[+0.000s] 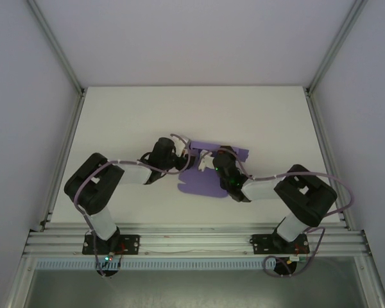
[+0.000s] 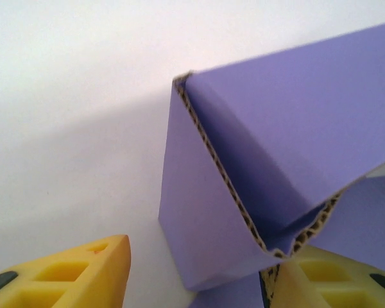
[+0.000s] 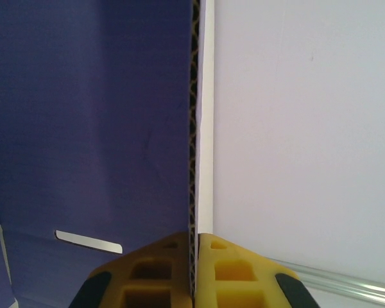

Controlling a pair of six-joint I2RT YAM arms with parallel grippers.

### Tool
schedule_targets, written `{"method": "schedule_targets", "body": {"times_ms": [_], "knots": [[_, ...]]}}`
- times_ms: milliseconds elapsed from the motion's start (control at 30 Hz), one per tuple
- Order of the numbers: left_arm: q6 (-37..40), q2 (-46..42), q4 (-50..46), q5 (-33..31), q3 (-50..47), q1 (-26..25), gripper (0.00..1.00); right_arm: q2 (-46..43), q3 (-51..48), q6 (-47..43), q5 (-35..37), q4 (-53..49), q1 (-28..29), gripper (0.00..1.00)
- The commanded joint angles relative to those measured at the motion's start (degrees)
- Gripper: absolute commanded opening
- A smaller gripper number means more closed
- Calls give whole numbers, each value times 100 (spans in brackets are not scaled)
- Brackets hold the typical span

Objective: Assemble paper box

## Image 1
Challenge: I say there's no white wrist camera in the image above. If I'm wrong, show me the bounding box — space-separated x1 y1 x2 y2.
197 149 216 171
175 136 193 158

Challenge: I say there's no grey slotted cable duct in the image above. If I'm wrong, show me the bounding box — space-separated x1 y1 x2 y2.
34 258 268 270

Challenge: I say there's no purple paper box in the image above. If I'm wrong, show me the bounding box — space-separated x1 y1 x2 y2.
177 139 250 200

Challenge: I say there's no aluminium frame post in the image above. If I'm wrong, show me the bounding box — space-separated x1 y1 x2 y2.
26 0 86 96
305 0 368 96
354 229 385 308
4 256 36 308

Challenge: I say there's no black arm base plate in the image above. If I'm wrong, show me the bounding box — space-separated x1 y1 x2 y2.
248 233 310 256
81 234 141 255

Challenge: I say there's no black round cable grommet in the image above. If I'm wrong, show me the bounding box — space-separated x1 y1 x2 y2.
96 268 120 278
273 258 298 277

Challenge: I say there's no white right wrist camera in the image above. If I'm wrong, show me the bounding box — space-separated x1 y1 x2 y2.
197 149 216 171

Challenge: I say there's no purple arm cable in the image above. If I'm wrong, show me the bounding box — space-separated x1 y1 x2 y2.
208 146 354 278
74 133 193 277

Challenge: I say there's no aluminium side rail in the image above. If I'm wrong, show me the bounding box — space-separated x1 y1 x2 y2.
38 89 87 232
304 88 354 232

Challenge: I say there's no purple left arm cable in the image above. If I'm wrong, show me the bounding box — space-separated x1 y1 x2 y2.
74 133 193 277

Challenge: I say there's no steel sheet panel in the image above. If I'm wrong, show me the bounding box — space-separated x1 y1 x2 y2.
19 256 373 308

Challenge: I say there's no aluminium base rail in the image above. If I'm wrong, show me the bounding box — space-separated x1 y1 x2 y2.
22 225 372 257

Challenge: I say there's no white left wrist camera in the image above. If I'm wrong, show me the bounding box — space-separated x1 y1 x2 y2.
175 136 193 158

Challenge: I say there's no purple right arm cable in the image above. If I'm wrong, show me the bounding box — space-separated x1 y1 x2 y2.
208 146 354 278

